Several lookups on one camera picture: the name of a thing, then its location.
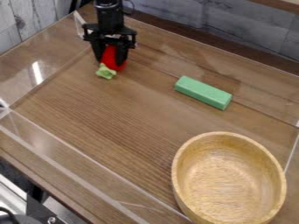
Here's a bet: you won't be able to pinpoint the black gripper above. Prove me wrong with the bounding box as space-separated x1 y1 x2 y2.
82 24 138 67

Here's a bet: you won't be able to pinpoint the red plush strawberry green leaves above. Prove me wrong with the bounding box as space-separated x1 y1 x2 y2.
97 45 127 80

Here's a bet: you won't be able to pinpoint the wooden bowl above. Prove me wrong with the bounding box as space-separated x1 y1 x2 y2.
173 131 288 224

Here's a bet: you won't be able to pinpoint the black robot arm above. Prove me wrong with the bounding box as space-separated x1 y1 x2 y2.
82 0 138 71

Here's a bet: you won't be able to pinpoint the green rectangular block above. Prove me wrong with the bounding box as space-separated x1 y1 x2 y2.
174 76 233 110

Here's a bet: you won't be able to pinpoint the black metal stand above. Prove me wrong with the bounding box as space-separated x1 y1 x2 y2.
0 158 66 224

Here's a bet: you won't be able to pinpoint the clear acrylic corner bracket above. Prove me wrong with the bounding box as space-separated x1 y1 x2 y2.
74 10 86 38

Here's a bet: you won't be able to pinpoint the clear acrylic front wall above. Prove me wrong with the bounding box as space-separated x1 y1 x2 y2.
0 105 193 224

